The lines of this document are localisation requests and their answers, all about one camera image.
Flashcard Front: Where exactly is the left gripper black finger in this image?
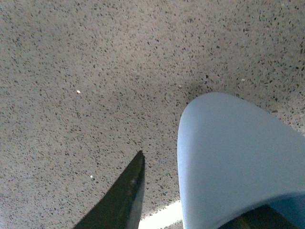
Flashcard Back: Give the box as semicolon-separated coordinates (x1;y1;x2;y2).
74;150;145;229

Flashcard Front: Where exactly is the light blue plastic cup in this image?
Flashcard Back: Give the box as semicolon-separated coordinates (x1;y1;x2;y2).
177;93;305;229

